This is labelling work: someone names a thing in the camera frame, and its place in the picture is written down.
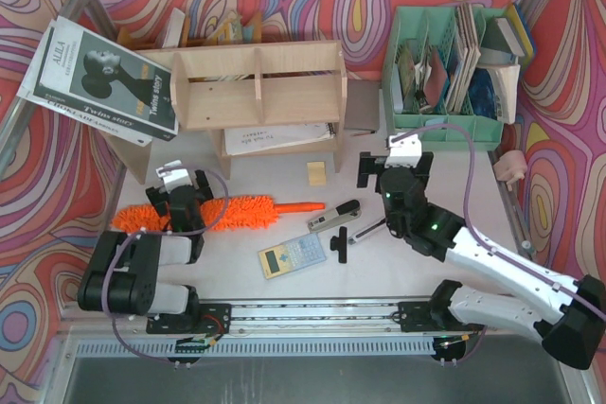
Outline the black stapler remover tool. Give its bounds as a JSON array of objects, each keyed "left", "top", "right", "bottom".
[{"left": 348, "top": 218, "right": 386, "bottom": 245}]

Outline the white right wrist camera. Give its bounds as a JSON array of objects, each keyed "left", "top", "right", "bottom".
[{"left": 384, "top": 134, "right": 422, "bottom": 167}]

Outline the green desk organizer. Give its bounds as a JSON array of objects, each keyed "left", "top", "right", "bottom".
[{"left": 382, "top": 5, "right": 504, "bottom": 151}]

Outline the wooden book stand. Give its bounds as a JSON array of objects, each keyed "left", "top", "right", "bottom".
[{"left": 101, "top": 9, "right": 264, "bottom": 183}]

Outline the blue and yellow book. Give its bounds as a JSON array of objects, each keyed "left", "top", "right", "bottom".
[{"left": 480, "top": 4, "right": 536, "bottom": 66}]

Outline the aluminium front rail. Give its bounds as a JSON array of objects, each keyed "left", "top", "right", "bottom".
[{"left": 59, "top": 290, "right": 431, "bottom": 343}]

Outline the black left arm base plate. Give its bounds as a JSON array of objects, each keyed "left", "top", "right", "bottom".
[{"left": 146, "top": 302, "right": 233, "bottom": 370}]

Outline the grey and black stapler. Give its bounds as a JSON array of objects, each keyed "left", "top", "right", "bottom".
[{"left": 307, "top": 200, "right": 361, "bottom": 233}]

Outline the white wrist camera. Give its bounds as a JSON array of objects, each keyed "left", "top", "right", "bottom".
[
  {"left": 155, "top": 160, "right": 193, "bottom": 193},
  {"left": 384, "top": 134, "right": 422, "bottom": 167}
]

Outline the black plastic clip piece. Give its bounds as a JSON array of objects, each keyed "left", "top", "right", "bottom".
[{"left": 330, "top": 226, "right": 348, "bottom": 264}]

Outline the grey notebook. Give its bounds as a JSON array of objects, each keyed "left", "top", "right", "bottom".
[{"left": 345, "top": 79, "right": 380, "bottom": 131}]

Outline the yellow sticky note pad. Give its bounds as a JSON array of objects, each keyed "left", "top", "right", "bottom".
[{"left": 307, "top": 161, "right": 327, "bottom": 186}]

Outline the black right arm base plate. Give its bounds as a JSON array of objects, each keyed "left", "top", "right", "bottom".
[{"left": 390, "top": 300, "right": 487, "bottom": 367}]

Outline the wooden bookshelf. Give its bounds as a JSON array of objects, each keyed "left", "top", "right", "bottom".
[{"left": 170, "top": 41, "right": 348, "bottom": 177}]

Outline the white paper booklet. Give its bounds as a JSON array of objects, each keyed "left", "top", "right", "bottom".
[{"left": 222, "top": 123, "right": 335, "bottom": 156}]

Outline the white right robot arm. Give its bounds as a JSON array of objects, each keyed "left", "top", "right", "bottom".
[{"left": 357, "top": 152, "right": 605, "bottom": 370}]

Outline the orange microfiber duster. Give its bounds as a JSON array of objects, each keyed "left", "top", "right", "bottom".
[{"left": 111, "top": 195, "right": 326, "bottom": 233}]

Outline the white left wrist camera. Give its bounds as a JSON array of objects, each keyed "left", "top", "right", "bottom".
[{"left": 155, "top": 160, "right": 193, "bottom": 193}]

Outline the red brown booklet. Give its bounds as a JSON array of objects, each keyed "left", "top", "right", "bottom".
[{"left": 423, "top": 47, "right": 448, "bottom": 108}]

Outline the gold scientific calculator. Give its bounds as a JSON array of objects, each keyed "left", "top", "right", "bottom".
[{"left": 258, "top": 234, "right": 327, "bottom": 279}]

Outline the pink plastic piggy toy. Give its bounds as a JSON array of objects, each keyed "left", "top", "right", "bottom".
[{"left": 493, "top": 149, "right": 527, "bottom": 188}]

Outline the pencil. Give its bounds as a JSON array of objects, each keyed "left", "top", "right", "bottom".
[{"left": 350, "top": 131, "right": 376, "bottom": 137}]

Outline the large black-cover book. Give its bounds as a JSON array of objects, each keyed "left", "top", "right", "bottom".
[{"left": 18, "top": 16, "right": 179, "bottom": 147}]

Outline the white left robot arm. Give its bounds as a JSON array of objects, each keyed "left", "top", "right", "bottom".
[{"left": 77, "top": 169, "right": 213, "bottom": 316}]

